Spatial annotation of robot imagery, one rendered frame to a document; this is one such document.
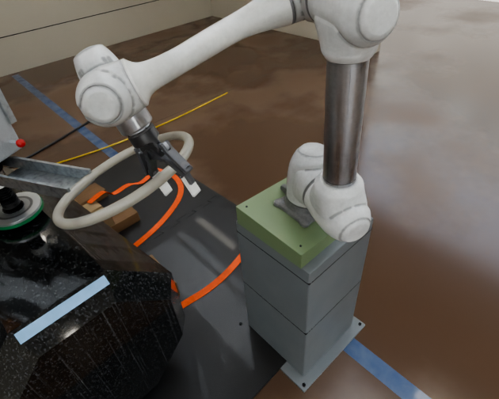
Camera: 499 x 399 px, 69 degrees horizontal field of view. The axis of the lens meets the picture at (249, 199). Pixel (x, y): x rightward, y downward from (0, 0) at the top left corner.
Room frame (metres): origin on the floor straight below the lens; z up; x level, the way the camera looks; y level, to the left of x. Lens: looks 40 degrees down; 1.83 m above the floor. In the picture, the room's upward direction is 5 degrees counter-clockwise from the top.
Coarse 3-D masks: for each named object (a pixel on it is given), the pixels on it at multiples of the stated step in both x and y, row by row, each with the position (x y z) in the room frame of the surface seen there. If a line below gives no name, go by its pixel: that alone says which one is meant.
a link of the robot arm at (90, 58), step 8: (88, 48) 0.85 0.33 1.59; (96, 48) 0.86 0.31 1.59; (104, 48) 0.87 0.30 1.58; (80, 56) 0.84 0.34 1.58; (88, 56) 0.84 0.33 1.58; (96, 56) 0.84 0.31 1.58; (104, 56) 0.85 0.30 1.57; (112, 56) 0.87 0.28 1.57; (80, 64) 0.83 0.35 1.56; (88, 64) 0.83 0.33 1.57; (96, 64) 0.83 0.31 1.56; (80, 72) 0.83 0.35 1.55
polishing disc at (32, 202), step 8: (24, 192) 1.31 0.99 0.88; (32, 192) 1.31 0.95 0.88; (24, 200) 1.26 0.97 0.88; (32, 200) 1.25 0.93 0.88; (40, 200) 1.25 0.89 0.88; (0, 208) 1.22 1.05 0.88; (24, 208) 1.20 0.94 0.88; (32, 208) 1.20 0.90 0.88; (0, 216) 1.16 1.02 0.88; (8, 216) 1.16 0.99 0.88; (16, 216) 1.15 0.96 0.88; (24, 216) 1.15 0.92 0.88; (0, 224) 1.11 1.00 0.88; (8, 224) 1.11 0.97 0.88
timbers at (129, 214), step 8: (96, 184) 2.44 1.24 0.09; (88, 192) 2.34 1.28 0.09; (96, 192) 2.33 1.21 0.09; (80, 200) 2.25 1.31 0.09; (96, 200) 2.29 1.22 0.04; (128, 208) 2.09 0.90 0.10; (112, 216) 2.01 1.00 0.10; (120, 216) 2.01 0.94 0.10; (128, 216) 2.00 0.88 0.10; (136, 216) 2.03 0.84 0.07; (120, 224) 1.95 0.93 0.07; (128, 224) 1.98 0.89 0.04
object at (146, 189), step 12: (168, 132) 1.15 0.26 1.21; (180, 132) 1.09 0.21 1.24; (192, 144) 0.97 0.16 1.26; (120, 156) 1.16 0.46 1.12; (96, 168) 1.11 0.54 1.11; (108, 168) 1.12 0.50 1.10; (168, 168) 0.83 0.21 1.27; (84, 180) 1.05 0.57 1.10; (156, 180) 0.79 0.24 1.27; (72, 192) 0.99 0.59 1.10; (132, 192) 0.76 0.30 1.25; (144, 192) 0.76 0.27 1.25; (60, 204) 0.91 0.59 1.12; (120, 204) 0.73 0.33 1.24; (132, 204) 0.74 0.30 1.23; (60, 216) 0.81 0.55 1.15; (84, 216) 0.73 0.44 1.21; (96, 216) 0.72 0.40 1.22; (108, 216) 0.72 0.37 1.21; (72, 228) 0.73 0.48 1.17
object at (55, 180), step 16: (16, 160) 1.22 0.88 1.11; (32, 160) 1.19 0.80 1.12; (0, 176) 1.10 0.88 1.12; (16, 176) 1.16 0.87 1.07; (32, 176) 1.15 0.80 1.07; (48, 176) 1.14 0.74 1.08; (64, 176) 1.13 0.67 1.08; (80, 176) 1.10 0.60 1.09; (48, 192) 1.02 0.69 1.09; (64, 192) 0.99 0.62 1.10; (80, 192) 1.02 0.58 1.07
